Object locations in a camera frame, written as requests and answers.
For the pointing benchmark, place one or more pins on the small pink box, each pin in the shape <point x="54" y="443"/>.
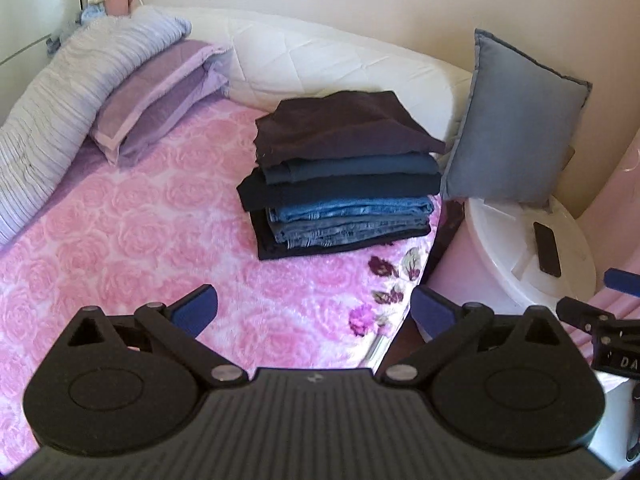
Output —
<point x="119" y="5"/>

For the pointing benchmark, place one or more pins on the navy folded garment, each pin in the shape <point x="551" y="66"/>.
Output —
<point x="325" y="190"/>

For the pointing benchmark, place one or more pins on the dark purple sweater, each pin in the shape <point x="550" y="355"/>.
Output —
<point x="340" y="125"/>

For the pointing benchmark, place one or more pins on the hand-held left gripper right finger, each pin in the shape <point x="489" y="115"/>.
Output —
<point x="432" y="312"/>

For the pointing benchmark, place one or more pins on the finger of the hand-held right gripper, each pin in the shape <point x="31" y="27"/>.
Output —
<point x="622" y="280"/>
<point x="580" y="312"/>

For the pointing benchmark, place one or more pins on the white round nightstand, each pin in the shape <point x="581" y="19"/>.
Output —
<point x="500" y="240"/>

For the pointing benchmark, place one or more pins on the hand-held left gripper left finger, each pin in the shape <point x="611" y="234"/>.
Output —
<point x="197" y="307"/>

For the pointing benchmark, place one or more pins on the grey folded jeans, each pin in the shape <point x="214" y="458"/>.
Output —
<point x="350" y="232"/>

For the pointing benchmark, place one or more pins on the white quilted headboard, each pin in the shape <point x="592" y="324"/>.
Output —
<point x="325" y="55"/>

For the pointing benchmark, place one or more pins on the lavender striped quilt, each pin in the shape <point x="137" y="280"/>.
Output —
<point x="65" y="100"/>

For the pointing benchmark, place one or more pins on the pink floral blanket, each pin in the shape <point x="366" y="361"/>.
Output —
<point x="150" y="240"/>

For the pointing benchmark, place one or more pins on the lavender pillow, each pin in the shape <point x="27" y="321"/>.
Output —
<point x="170" y="125"/>
<point x="160" y="85"/>

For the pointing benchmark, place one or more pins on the grey blue cushion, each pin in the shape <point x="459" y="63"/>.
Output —
<point x="515" y="125"/>

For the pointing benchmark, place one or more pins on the small blue cloth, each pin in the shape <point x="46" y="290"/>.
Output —
<point x="90" y="14"/>

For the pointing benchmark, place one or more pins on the pink curtain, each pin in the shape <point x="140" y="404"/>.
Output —
<point x="610" y="220"/>

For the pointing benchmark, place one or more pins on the white wardrobe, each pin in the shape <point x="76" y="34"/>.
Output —
<point x="30" y="10"/>

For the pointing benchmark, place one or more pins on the black phone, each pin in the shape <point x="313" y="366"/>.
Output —
<point x="546" y="250"/>

